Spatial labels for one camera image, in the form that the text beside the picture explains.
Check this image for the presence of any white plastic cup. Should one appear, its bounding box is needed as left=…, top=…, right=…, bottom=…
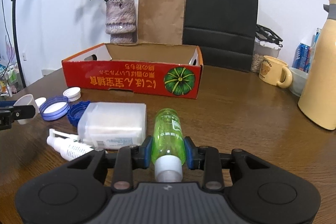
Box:
left=14, top=94, right=39, bottom=125

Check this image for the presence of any white round lid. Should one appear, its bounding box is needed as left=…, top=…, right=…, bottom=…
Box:
left=35, top=97, right=47, bottom=108

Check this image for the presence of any light blue wide lid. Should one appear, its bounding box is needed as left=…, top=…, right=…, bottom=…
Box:
left=39, top=96, right=70, bottom=121

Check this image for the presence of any green plastic bottle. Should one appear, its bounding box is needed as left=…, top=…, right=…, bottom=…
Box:
left=151, top=108, right=186, bottom=183

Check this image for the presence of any clear rectangular plastic container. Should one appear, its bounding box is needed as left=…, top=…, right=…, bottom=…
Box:
left=77, top=102, right=147, bottom=150

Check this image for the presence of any dark blue ridged cap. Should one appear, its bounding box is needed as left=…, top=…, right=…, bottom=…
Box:
left=67, top=101, right=90, bottom=127

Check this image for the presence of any small white ridged cap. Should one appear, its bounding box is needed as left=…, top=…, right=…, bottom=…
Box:
left=63, top=87, right=81, bottom=102

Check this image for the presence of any white spray bottle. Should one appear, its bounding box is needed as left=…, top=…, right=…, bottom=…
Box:
left=47, top=128, right=94, bottom=161

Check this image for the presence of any red pumpkin cardboard box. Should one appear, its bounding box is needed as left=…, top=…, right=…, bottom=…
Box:
left=62, top=43, right=203, bottom=99

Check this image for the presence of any yellow bear mug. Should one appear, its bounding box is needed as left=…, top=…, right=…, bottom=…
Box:
left=259, top=55, right=293, bottom=89

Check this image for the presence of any black light stand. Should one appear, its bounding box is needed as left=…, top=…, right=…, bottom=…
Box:
left=11, top=0, right=26, bottom=88

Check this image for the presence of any grey ceramic bowl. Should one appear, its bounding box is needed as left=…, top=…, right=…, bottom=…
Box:
left=289, top=68, right=308, bottom=97

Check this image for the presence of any cream thermos jug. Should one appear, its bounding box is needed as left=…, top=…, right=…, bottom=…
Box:
left=298, top=0, right=335, bottom=130

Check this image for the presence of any clear jar black clip lid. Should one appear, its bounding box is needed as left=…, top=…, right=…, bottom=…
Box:
left=251, top=24, right=283, bottom=73

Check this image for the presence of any blue drink can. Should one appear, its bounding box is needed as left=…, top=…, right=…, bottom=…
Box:
left=292, top=43, right=310, bottom=73

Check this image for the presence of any mottled purple ceramic vase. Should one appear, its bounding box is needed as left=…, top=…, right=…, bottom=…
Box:
left=105, top=0, right=137, bottom=44

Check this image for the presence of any black paper bag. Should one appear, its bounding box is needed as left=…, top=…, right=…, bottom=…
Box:
left=182, top=0, right=259, bottom=72

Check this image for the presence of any brown paper bag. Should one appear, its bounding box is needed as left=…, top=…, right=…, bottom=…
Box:
left=137, top=0, right=186, bottom=45

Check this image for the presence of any clear glass bottle blue cap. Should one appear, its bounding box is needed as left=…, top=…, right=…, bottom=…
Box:
left=310, top=28, right=321, bottom=69

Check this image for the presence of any wire storage rack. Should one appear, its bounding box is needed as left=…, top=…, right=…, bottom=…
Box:
left=1, top=56, right=23, bottom=99

